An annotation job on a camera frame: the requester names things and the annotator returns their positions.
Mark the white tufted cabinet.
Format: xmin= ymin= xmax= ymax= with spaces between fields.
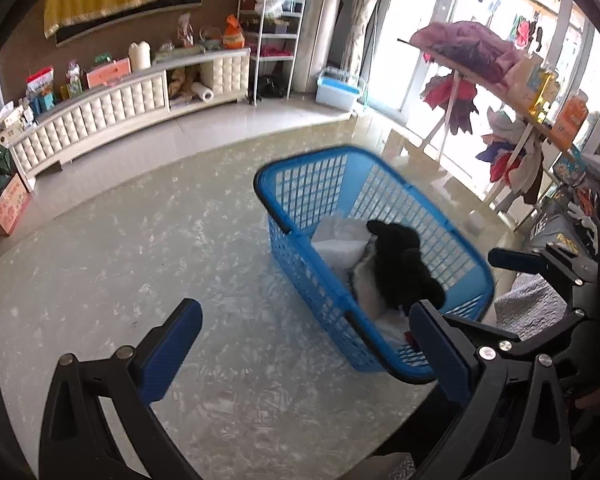
xmin=7 ymin=47 xmax=251 ymax=179

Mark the blue and white plastic box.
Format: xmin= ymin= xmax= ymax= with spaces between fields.
xmin=314 ymin=65 xmax=366 ymax=111

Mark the clothes drying rack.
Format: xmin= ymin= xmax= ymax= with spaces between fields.
xmin=397 ymin=35 xmax=581 ymax=228

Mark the white cloth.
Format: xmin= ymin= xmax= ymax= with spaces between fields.
xmin=310 ymin=217 xmax=416 ymax=352

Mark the orange box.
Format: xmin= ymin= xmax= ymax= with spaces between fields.
xmin=552 ymin=90 xmax=589 ymax=151

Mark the black bag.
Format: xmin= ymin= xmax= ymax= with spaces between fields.
xmin=256 ymin=76 xmax=287 ymax=100

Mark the blue plastic laundry basket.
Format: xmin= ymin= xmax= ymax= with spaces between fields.
xmin=253 ymin=145 xmax=496 ymax=386

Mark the silver curtain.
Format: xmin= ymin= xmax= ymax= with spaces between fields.
xmin=305 ymin=0 xmax=397 ymax=69

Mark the white plastic jug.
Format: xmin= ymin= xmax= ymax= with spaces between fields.
xmin=128 ymin=40 xmax=153 ymax=72

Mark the pink box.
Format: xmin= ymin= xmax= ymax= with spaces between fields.
xmin=85 ymin=57 xmax=132 ymax=89

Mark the grey quilted sofa cover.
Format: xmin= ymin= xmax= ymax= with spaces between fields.
xmin=494 ymin=274 xmax=572 ymax=342

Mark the orange snack bag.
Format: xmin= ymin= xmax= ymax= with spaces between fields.
xmin=223 ymin=14 xmax=245 ymax=50

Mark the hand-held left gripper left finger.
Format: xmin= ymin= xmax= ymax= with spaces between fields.
xmin=39 ymin=298 xmax=204 ymax=480

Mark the black cloth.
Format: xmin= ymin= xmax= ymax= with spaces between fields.
xmin=347 ymin=219 xmax=447 ymax=312

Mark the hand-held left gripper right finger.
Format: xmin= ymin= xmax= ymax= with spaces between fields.
xmin=408 ymin=300 xmax=574 ymax=480

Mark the purple blanket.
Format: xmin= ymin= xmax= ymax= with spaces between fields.
xmin=409 ymin=20 xmax=524 ymax=86

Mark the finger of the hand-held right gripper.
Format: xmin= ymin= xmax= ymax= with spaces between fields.
xmin=442 ymin=309 xmax=590 ymax=361
xmin=487 ymin=242 xmax=600 ymax=287

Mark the white shelf rack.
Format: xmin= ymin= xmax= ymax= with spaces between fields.
xmin=237 ymin=0 xmax=306 ymax=106

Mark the printed cardboard box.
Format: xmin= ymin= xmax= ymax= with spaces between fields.
xmin=0 ymin=175 xmax=32 ymax=236

